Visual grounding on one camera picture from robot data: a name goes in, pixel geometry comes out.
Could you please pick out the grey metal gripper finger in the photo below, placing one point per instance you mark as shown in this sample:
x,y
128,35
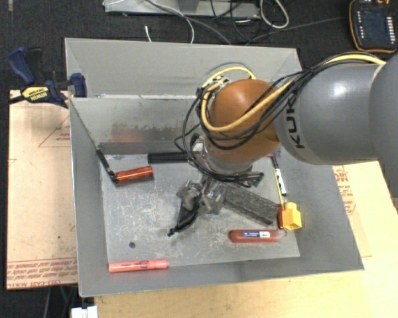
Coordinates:
x,y
179,219
189,219

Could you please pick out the grey metal bin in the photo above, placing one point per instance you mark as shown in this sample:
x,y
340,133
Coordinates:
x,y
139,210

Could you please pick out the dark grey flat block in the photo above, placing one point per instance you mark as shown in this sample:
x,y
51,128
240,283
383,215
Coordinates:
x,y
252,204

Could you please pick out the pink-orange highlighter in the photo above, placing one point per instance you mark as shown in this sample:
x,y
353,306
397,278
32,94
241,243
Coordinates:
x,y
137,265

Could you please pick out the red-brown marker with label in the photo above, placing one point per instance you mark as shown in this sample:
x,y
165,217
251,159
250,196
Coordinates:
x,y
253,236

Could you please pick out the copper cylinder with black stem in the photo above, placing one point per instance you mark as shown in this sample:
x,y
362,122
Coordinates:
x,y
134,175

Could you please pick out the thin yellow pencil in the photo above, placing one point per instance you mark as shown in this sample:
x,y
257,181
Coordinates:
x,y
280,195

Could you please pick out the white and black pen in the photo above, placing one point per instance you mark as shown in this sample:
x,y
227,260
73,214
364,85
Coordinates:
x,y
280,179

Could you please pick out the yellow and orange plastic block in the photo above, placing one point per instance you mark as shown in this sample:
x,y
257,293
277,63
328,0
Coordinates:
x,y
292,215

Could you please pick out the brown cardboard board red print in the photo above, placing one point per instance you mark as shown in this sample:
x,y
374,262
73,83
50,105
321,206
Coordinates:
x,y
36,194

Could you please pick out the black cylinder on white bracket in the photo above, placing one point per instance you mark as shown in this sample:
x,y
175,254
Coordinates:
x,y
199,147

